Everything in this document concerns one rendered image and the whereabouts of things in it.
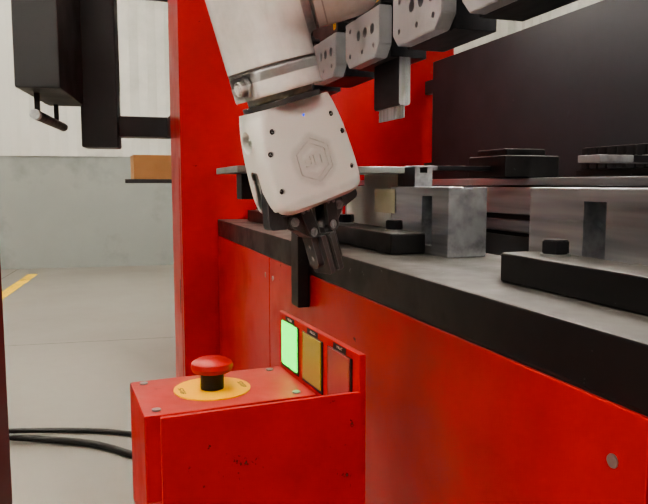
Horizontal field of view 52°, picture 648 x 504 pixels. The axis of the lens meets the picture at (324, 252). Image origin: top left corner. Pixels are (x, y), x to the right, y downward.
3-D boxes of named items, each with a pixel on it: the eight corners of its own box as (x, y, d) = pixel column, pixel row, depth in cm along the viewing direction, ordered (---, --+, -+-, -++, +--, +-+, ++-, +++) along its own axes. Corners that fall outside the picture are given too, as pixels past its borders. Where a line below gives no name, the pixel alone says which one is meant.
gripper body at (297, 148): (250, 97, 57) (287, 221, 59) (343, 71, 62) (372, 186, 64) (214, 107, 63) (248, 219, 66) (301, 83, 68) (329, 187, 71)
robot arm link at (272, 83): (250, 70, 56) (260, 105, 57) (332, 49, 60) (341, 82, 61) (209, 85, 63) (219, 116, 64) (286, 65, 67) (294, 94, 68)
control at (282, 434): (133, 498, 66) (127, 321, 64) (284, 472, 72) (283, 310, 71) (165, 619, 48) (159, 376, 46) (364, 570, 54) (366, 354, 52)
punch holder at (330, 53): (311, 86, 137) (311, 3, 135) (349, 88, 140) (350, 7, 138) (335, 75, 123) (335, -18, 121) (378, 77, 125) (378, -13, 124)
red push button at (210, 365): (187, 391, 64) (186, 355, 64) (227, 386, 66) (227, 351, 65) (195, 404, 60) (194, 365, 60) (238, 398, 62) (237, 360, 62)
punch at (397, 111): (374, 122, 115) (374, 67, 114) (384, 123, 116) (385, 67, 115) (398, 117, 106) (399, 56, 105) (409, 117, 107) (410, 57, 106)
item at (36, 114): (59, 131, 234) (58, 108, 233) (68, 131, 235) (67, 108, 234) (29, 119, 190) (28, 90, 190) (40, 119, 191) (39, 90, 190)
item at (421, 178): (364, 186, 119) (364, 169, 119) (379, 186, 120) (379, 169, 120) (414, 186, 100) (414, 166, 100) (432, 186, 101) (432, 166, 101)
